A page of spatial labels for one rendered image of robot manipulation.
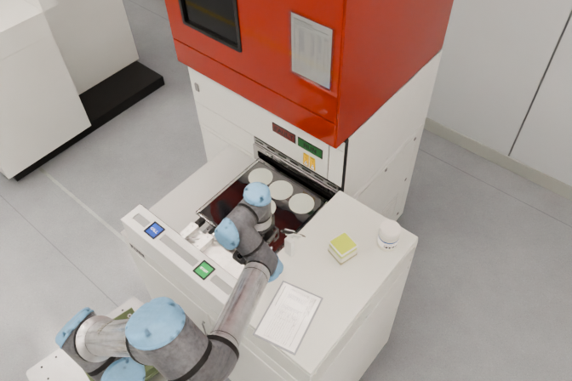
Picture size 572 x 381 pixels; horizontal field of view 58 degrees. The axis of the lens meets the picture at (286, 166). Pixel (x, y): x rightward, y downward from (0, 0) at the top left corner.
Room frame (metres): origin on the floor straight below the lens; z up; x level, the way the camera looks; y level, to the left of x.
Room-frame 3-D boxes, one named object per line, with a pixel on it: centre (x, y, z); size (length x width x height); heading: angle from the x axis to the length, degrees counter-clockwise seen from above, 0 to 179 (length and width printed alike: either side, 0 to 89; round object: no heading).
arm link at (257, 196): (0.89, 0.09, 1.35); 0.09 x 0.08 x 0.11; 143
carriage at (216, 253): (1.01, 0.26, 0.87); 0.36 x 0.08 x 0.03; 48
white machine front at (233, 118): (1.52, 0.09, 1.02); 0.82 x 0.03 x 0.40; 48
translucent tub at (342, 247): (0.95, -0.18, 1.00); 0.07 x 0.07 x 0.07; 33
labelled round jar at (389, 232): (0.99, -0.35, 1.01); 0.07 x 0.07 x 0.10
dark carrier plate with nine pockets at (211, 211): (1.22, 0.10, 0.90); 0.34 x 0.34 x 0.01; 48
